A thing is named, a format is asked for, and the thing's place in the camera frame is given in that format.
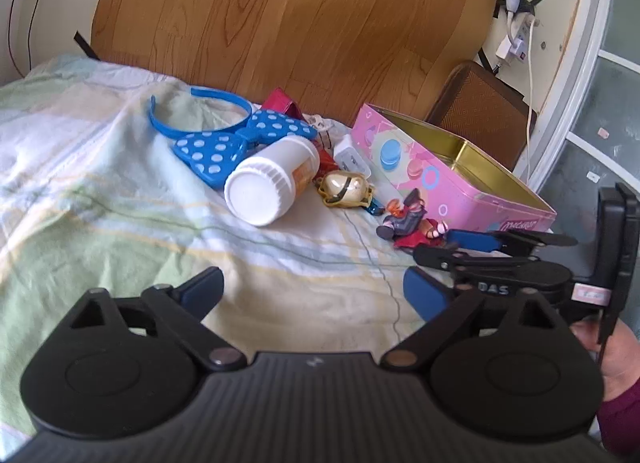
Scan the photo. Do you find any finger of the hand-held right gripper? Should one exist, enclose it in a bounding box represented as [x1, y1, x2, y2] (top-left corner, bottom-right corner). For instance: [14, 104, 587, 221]
[446, 228, 580, 257]
[413, 245, 533, 275]

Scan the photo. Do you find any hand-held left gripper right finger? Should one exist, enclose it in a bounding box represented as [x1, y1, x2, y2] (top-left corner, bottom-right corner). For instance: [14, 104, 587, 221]
[380, 266, 576, 372]

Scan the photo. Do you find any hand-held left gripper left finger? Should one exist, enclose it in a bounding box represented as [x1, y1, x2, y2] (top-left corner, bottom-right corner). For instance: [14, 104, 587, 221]
[70, 265, 247, 372]

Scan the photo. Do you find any caped toy figurine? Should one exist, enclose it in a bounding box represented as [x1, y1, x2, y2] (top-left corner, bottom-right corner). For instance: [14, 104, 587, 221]
[375, 188, 452, 250]

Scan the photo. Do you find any pink tin box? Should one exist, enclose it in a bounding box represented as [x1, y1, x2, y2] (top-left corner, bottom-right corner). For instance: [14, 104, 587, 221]
[350, 102, 559, 245]

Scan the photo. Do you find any white pill bottle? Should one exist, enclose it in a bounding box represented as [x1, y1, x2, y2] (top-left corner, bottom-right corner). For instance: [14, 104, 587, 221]
[223, 135, 321, 228]

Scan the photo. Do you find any yellow round toy keychain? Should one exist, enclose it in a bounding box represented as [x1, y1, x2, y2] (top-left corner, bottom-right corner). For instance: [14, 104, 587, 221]
[315, 168, 383, 216]

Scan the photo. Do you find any white charger plug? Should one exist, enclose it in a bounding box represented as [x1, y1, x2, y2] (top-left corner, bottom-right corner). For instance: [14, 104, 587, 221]
[332, 138, 372, 179]

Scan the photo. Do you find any blue polka dot bow headband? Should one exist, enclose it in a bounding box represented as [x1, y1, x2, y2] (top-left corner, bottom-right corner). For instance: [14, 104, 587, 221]
[148, 86, 319, 190]

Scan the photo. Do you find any red small packet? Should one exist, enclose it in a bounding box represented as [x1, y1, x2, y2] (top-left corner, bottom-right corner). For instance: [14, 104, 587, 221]
[315, 146, 342, 185]

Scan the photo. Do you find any white keychain charm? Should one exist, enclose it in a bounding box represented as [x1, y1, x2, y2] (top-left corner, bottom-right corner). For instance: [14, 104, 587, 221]
[302, 112, 334, 145]

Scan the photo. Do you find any magenta small box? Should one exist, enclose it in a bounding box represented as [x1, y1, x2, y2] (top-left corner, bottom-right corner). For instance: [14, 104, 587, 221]
[260, 88, 304, 120]

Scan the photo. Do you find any person's right forearm maroon sleeve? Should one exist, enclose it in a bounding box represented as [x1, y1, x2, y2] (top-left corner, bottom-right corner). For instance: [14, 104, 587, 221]
[596, 382, 640, 458]

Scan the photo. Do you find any person's right hand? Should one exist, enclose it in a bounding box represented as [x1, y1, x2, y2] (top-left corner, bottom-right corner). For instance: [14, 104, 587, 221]
[571, 315, 640, 403]

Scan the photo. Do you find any frosted glass door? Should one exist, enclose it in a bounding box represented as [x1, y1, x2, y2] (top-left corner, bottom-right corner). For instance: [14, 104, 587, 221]
[547, 0, 640, 269]

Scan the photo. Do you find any pastel striped blanket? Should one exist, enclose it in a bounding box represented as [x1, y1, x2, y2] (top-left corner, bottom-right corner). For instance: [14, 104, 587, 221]
[0, 53, 556, 445]

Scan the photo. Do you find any white door frame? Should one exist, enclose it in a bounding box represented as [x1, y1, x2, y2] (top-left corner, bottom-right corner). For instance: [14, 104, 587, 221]
[527, 0, 622, 196]

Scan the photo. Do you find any white power cable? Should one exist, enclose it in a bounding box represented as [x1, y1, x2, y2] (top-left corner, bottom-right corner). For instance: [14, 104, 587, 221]
[517, 23, 539, 185]

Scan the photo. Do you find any thin wall cable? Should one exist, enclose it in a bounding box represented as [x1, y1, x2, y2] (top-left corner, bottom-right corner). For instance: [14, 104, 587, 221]
[7, 0, 54, 78]

